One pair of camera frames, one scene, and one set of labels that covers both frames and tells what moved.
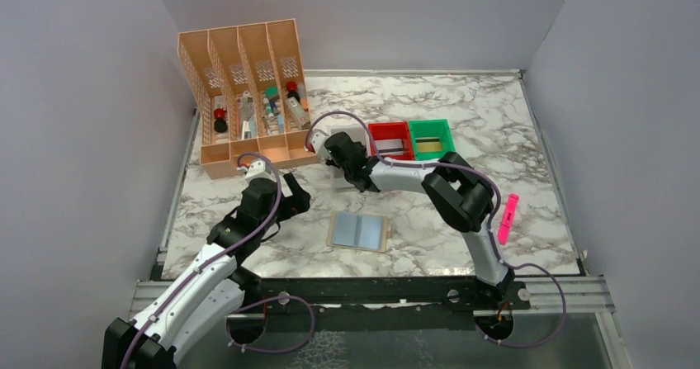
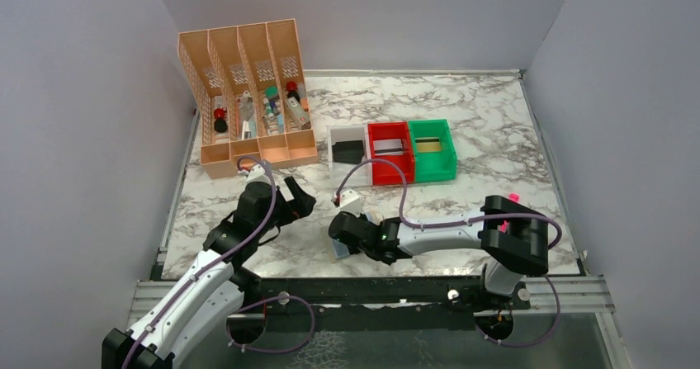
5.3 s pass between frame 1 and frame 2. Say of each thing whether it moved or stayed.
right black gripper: moved
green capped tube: stayed
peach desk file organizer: stayed
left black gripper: stayed
